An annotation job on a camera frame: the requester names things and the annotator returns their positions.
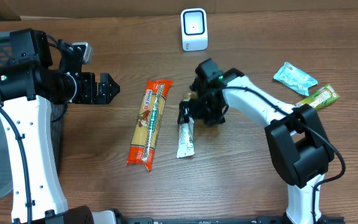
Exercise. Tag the teal wet wipes packet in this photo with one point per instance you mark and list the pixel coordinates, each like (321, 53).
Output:
(294, 78)

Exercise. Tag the red spaghetti packet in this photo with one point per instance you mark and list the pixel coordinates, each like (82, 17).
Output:
(149, 118)

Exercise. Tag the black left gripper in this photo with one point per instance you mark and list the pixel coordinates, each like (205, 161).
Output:
(89, 88)

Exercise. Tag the green snack packet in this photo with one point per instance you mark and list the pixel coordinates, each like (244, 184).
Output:
(321, 98)

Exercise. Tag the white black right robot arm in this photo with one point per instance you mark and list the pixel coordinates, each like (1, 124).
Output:
(298, 144)

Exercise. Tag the white barcode scanner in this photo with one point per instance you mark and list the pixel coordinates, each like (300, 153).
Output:
(194, 29)

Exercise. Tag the white tube gold cap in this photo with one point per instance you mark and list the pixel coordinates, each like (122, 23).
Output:
(186, 127)

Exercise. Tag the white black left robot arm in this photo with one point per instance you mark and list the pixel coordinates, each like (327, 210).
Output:
(41, 73)

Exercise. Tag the brown cardboard backdrop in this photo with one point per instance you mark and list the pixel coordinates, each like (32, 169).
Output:
(15, 9)

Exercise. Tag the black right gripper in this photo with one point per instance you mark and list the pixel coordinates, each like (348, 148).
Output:
(193, 106)

